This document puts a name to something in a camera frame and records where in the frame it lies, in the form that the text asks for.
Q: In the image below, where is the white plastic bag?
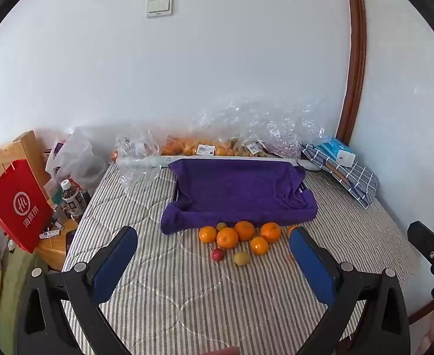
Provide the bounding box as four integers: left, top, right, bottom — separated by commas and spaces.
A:
46, 126, 103, 190

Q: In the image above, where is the striped bedsheet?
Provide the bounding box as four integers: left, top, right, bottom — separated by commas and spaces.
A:
59, 162, 422, 355

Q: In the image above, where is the empty clear plastic bag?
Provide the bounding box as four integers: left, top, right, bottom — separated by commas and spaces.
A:
115, 129, 164, 193

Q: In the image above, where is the brown wooden door frame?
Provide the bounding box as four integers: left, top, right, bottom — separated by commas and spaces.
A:
336, 0, 367, 145

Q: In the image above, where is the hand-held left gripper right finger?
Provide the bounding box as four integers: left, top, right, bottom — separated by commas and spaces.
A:
289, 226, 412, 355

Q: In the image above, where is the white wall light switch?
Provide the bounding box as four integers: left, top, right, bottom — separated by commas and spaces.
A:
145, 0, 174, 18

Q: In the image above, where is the wooden nightstand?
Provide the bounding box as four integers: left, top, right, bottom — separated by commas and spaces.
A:
36, 211, 80, 272

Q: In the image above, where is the large mandarin with green stem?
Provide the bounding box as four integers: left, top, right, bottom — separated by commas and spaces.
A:
260, 222, 282, 243

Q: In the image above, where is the clear bag of brown fruit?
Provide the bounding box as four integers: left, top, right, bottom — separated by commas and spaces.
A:
235, 95, 330, 159

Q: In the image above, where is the white box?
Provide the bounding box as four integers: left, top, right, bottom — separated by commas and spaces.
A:
336, 150, 355, 167

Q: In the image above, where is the blue tissue pack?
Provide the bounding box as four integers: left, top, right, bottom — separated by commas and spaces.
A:
318, 138, 351, 160

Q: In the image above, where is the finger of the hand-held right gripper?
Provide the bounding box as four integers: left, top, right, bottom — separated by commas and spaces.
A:
407, 221, 434, 264

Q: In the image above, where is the purple towel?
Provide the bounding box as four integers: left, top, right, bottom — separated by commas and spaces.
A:
160, 157, 318, 235

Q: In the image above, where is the black phone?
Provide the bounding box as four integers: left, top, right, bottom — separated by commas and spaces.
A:
65, 229, 78, 254

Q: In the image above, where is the red paper bag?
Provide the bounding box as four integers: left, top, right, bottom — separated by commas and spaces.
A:
0, 148, 53, 254

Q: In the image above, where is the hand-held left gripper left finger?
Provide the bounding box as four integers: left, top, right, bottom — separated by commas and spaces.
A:
17, 225, 140, 355

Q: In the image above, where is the grey checkered folded cloth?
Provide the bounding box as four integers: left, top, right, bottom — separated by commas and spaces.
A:
300, 142, 380, 209

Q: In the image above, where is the dark drink bottle white cap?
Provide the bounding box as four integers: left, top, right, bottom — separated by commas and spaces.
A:
61, 179, 86, 224

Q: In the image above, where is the clear bag of mandarins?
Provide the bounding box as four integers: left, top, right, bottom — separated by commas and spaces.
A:
161, 108, 240, 157

